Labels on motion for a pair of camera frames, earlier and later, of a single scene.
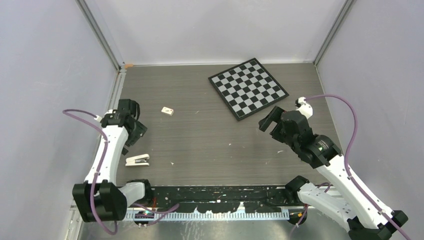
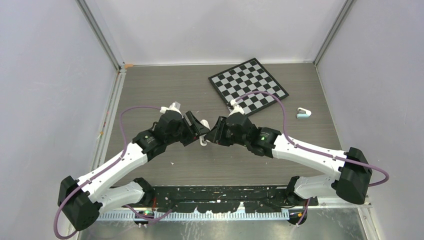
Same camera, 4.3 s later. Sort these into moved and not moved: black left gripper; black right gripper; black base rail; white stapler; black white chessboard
Moved: white stapler; black right gripper; black left gripper
Not moved: black base rail; black white chessboard
